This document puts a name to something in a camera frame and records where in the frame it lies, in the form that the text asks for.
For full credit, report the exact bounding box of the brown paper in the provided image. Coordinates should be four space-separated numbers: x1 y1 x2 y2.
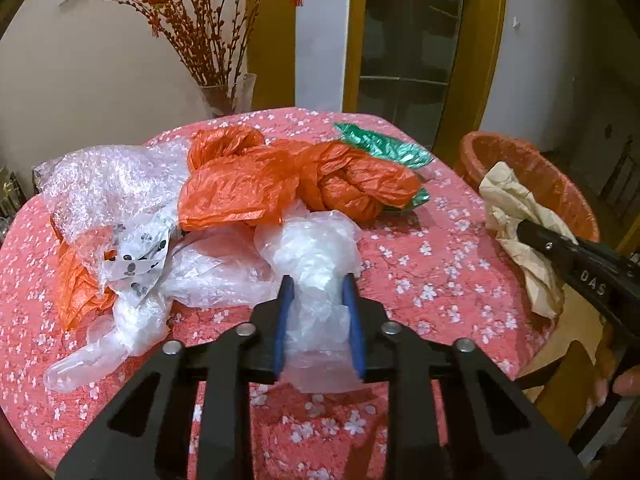
478 160 580 320

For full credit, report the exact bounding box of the small orange plastic bag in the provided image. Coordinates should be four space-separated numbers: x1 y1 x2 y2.
53 228 116 332

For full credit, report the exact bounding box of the white bag with black dots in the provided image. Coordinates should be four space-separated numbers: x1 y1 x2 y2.
100 205 178 307

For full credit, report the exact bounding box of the clear plastic bag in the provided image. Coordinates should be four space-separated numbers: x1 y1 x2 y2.
254 209 362 394
43 226 277 393

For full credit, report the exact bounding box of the orange plastic bag front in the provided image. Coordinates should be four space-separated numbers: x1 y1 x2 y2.
178 125 299 232

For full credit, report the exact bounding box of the orange woven trash basket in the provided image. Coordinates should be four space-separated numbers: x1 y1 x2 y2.
454 131 600 243

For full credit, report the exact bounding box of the person's right hand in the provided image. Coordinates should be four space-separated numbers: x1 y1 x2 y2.
587 320 640 409

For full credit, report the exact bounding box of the pink floral tablecloth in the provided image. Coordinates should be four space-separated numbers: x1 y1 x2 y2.
0 106 559 480

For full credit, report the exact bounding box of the green foil wrapper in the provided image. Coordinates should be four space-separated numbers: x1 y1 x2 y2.
333 122 435 214

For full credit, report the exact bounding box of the orange plastic bag knotted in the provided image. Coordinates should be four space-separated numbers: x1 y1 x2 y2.
294 141 421 224

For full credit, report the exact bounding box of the wooden framed glass door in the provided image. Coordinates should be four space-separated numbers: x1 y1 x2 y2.
342 0 506 166

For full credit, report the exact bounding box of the glass vase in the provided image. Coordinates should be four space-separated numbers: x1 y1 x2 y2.
200 73 257 119

